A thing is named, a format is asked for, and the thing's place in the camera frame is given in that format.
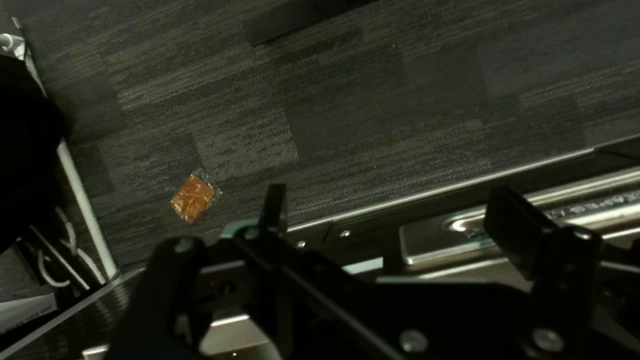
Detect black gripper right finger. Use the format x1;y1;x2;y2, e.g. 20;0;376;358
483;188;602;280

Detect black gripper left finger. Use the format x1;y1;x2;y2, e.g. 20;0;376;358
258;183;287;236

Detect orange wrapper on floor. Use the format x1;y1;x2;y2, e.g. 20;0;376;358
169;169;222;224

